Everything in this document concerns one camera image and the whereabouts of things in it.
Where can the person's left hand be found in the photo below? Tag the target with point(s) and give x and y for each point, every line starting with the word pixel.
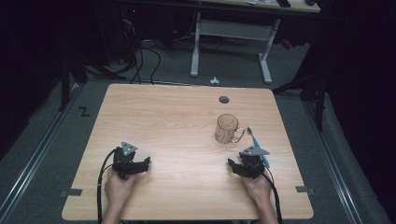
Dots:
pixel 118 186

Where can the metal floor rail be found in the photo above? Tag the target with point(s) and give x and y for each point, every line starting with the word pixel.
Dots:
pixel 37 152
pixel 336 168

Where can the black object on desk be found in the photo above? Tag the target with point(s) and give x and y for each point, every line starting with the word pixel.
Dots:
pixel 283 3

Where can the small white floor object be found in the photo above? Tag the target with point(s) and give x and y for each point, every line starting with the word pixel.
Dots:
pixel 214 81

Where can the grey tape strip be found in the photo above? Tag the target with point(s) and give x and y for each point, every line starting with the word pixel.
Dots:
pixel 304 189
pixel 73 192

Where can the white-framed desk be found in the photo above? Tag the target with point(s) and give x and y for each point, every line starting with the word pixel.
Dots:
pixel 233 29

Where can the grey round table grommet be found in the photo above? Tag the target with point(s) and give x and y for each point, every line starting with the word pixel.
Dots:
pixel 223 100

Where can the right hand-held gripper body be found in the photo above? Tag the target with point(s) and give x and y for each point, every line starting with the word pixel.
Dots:
pixel 254 165

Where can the black metal stand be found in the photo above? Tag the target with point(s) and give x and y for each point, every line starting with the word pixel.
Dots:
pixel 320 102
pixel 64 84

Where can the clear glass mug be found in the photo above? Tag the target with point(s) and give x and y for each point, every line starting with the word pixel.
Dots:
pixel 225 132

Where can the person's right hand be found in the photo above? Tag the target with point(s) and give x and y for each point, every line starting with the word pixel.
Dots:
pixel 258 189

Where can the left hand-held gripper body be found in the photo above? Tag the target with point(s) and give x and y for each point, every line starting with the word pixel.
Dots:
pixel 124 163

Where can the white object on desk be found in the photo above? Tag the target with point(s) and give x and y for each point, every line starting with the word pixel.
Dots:
pixel 257 1

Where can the small red object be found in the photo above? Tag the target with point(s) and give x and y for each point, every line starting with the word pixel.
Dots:
pixel 286 44

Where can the blue toothbrush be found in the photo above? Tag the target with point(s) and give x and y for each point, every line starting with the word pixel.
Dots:
pixel 257 145

